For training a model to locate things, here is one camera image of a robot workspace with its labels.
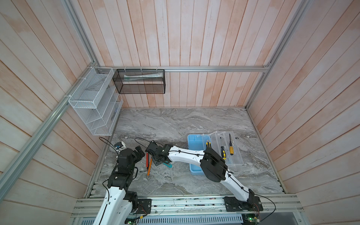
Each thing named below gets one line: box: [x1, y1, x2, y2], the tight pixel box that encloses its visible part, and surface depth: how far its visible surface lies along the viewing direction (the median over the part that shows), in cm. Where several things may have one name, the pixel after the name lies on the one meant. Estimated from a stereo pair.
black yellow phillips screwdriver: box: [220, 136, 227, 160], surface depth 82 cm
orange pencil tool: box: [147, 158, 153, 176], surface depth 87 cm
